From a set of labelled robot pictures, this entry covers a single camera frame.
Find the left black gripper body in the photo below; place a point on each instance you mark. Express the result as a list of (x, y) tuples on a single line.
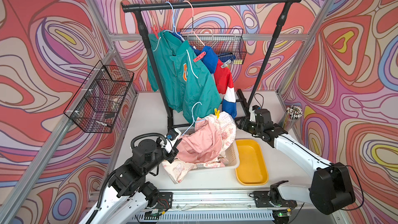
[(170, 156)]

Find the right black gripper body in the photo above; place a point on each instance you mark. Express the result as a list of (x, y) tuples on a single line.
[(249, 126)]

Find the pink printed jacket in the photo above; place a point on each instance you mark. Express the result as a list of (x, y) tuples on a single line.
[(225, 121)]

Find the yellow clothespin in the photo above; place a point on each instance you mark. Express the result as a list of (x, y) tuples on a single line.
[(217, 113)]

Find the light blue hanger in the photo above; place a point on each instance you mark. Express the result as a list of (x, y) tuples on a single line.
[(194, 120)]

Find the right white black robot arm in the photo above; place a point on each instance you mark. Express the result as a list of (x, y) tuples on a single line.
[(331, 187)]

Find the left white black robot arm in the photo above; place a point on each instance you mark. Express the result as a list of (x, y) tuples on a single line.
[(126, 191)]

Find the blue hanger of green jacket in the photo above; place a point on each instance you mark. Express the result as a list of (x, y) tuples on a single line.
[(174, 31)]

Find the white perforated plastic basket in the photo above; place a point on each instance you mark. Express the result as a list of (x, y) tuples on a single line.
[(206, 149)]

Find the cup of coloured pencils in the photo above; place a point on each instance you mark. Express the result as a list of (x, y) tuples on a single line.
[(292, 115)]

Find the yellow plastic tray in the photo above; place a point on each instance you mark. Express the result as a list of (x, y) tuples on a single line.
[(252, 170)]

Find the blue red white jacket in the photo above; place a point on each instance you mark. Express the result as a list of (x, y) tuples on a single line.
[(223, 79)]

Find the white grey clothespin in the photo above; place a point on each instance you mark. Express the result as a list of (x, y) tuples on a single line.
[(226, 64)]

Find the green jacket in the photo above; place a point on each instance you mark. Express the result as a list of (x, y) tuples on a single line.
[(185, 82)]

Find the black clothes rack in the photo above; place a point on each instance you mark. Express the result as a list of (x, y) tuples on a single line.
[(137, 9)]

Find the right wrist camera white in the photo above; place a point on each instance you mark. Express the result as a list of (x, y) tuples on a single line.
[(252, 111)]

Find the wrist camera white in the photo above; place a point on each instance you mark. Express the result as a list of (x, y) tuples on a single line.
[(252, 111), (172, 140)]

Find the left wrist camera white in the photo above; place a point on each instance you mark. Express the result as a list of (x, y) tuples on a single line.
[(172, 140)]

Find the black wire basket back wall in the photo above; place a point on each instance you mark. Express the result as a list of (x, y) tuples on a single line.
[(227, 43)]

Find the black wire basket wall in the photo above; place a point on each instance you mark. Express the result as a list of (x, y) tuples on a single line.
[(227, 43), (104, 90)]

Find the black wire basket left wall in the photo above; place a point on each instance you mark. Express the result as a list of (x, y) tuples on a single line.
[(104, 90)]

